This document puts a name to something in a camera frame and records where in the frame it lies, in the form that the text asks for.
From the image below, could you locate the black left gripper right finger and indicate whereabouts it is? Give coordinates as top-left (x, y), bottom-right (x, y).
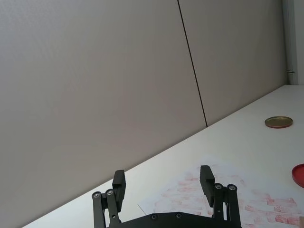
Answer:
top-left (199, 165), bottom-right (242, 228)

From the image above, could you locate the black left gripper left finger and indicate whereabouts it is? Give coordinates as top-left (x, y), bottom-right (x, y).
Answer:
top-left (92, 170), bottom-right (127, 228)

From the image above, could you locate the white paper with red stamps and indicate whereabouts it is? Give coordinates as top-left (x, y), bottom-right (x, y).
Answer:
top-left (138, 154), bottom-right (304, 228)

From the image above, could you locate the round red tin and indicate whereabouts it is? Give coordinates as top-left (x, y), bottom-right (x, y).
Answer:
top-left (292, 163), bottom-right (304, 189)

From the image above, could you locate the round gold tin lid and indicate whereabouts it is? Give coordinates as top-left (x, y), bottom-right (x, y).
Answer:
top-left (265, 115), bottom-right (294, 129)

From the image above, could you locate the pale grey door frame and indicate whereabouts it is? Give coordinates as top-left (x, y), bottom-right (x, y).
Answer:
top-left (283, 0), bottom-right (304, 86)

